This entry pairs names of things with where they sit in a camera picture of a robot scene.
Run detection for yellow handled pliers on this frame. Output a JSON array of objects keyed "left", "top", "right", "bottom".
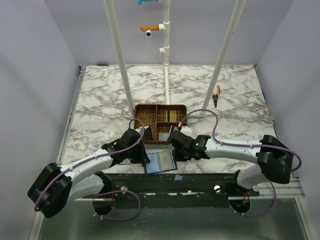
[{"left": 212, "top": 85, "right": 221, "bottom": 108}]

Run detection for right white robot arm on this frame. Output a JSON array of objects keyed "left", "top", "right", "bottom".
[{"left": 167, "top": 130, "right": 294, "bottom": 196}]

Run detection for orange hook peg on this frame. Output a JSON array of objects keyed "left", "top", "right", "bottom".
[{"left": 140, "top": 25, "right": 160, "bottom": 32}]

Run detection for gold credit card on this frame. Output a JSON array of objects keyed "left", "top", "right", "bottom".
[{"left": 165, "top": 110, "right": 177, "bottom": 123}]

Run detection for woven brown divided tray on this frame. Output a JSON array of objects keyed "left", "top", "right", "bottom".
[{"left": 134, "top": 104, "right": 188, "bottom": 145}]

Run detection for right white slanted pipe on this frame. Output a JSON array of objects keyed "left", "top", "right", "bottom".
[{"left": 202, "top": 0, "right": 246, "bottom": 110}]

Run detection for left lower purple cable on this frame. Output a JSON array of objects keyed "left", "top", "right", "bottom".
[{"left": 88, "top": 188, "right": 141, "bottom": 221}]

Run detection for aluminium rail frame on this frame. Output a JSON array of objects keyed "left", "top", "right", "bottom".
[{"left": 37, "top": 66, "right": 306, "bottom": 201}]

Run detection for white slanted pipe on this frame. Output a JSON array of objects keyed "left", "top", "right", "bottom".
[
  {"left": 103, "top": 0, "right": 134, "bottom": 116},
  {"left": 202, "top": 0, "right": 246, "bottom": 110}
]

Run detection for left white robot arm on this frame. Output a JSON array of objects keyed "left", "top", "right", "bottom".
[{"left": 27, "top": 127, "right": 150, "bottom": 218}]

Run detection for blue hook peg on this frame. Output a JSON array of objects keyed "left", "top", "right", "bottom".
[{"left": 137, "top": 0, "right": 159, "bottom": 5}]

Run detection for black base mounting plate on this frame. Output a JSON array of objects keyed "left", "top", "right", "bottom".
[{"left": 87, "top": 172, "right": 260, "bottom": 211}]

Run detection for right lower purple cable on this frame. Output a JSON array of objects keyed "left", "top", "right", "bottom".
[{"left": 232, "top": 181, "right": 277, "bottom": 218}]

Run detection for black VIP credit card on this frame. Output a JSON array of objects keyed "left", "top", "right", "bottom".
[{"left": 143, "top": 126, "right": 154, "bottom": 141}]

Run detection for blue leather card holder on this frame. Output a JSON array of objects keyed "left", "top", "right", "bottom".
[{"left": 144, "top": 150, "right": 178, "bottom": 175}]

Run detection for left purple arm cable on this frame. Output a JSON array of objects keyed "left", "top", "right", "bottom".
[{"left": 33, "top": 117, "right": 146, "bottom": 212}]

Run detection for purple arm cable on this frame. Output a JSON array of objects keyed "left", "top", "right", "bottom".
[
  {"left": 177, "top": 109, "right": 302, "bottom": 173},
  {"left": 33, "top": 117, "right": 146, "bottom": 212}
]

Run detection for centre white pipe stand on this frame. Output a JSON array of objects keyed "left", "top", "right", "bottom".
[{"left": 158, "top": 0, "right": 171, "bottom": 105}]

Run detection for left white slanted pipe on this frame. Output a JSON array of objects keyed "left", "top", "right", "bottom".
[{"left": 103, "top": 0, "right": 134, "bottom": 116}]

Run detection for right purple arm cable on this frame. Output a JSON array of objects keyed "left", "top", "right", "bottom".
[{"left": 177, "top": 109, "right": 302, "bottom": 173}]

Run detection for small blue white ball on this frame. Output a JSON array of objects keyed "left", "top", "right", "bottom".
[{"left": 145, "top": 30, "right": 152, "bottom": 38}]

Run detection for white diamond credit card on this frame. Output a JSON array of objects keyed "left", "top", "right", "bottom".
[{"left": 158, "top": 133, "right": 170, "bottom": 142}]

